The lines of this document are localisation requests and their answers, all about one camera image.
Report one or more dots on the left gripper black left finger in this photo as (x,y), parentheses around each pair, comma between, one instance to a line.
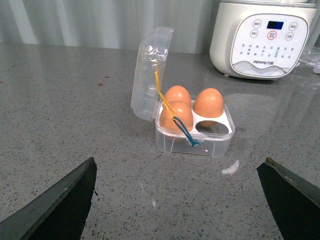
(59,213)

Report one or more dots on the brown egg front left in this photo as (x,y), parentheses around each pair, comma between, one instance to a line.
(181,111)

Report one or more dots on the brown egg back right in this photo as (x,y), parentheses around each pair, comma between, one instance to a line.
(209,103)

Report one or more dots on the clear plastic bag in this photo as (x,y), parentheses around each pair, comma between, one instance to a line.
(310,57)

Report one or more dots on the white Joyoung blender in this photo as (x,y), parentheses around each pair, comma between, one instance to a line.
(260,39)

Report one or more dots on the brown egg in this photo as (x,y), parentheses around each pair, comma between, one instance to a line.
(178,93)
(209,103)
(181,111)

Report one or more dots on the clear plastic egg box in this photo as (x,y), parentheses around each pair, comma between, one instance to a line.
(213,134)

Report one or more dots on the blue rubber band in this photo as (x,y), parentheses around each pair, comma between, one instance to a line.
(179,123)

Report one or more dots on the brown egg back left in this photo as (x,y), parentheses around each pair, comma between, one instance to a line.
(178,93)

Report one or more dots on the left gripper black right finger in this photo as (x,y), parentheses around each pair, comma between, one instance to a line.
(294,202)

